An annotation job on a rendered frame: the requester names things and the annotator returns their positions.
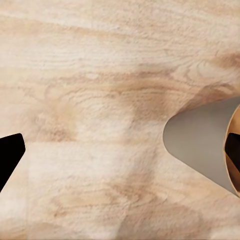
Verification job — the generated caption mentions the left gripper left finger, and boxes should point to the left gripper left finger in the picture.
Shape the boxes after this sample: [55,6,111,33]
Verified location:
[0,133,26,192]

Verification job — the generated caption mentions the trash can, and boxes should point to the trash can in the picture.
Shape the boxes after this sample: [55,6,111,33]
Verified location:
[162,95,240,198]

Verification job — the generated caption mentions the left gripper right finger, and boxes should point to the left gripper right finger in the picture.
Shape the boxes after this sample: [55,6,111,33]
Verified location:
[224,133,240,172]

